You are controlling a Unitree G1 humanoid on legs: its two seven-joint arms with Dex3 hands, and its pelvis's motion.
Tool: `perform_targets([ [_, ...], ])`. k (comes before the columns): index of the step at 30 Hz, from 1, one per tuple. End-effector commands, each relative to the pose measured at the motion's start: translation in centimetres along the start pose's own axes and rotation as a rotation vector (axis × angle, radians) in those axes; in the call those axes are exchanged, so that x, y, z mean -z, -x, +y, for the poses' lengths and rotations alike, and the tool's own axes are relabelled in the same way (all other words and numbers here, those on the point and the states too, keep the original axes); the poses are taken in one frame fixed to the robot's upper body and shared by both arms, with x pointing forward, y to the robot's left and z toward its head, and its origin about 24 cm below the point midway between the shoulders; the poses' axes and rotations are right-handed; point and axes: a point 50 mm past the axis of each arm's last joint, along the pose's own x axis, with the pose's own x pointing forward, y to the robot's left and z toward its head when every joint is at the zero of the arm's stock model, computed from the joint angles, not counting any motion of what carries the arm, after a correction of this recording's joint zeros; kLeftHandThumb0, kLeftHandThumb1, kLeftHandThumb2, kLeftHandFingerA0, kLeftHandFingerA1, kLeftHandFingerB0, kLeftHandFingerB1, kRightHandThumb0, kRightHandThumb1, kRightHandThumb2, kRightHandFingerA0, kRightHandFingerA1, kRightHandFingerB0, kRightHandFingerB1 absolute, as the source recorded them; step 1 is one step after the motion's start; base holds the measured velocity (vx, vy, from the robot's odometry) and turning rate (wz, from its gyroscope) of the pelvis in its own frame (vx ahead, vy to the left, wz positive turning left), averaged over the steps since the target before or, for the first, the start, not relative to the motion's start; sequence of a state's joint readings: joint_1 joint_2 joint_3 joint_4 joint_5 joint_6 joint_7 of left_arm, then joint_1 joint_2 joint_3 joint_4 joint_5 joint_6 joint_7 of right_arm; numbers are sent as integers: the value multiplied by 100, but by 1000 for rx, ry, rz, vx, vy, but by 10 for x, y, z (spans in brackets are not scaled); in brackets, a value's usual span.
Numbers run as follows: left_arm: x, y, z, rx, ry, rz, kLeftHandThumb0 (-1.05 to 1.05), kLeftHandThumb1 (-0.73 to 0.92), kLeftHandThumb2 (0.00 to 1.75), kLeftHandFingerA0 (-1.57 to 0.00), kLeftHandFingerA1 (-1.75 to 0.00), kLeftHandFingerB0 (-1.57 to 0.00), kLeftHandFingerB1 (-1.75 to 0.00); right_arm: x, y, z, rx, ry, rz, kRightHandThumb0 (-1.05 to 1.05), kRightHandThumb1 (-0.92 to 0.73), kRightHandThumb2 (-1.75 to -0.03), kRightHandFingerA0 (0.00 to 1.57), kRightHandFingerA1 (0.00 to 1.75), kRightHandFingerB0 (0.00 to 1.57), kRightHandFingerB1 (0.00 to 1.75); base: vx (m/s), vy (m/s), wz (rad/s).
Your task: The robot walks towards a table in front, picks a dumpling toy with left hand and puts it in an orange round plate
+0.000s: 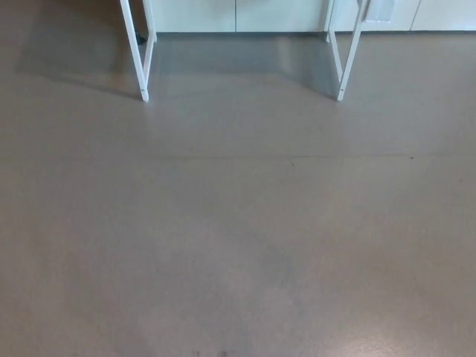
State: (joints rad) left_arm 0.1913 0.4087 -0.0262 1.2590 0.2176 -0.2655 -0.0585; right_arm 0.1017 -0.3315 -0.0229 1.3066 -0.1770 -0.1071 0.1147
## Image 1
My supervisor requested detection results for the white table leg frame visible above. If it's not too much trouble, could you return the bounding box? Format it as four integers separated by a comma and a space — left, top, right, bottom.
325, 0, 371, 102
119, 0, 158, 103

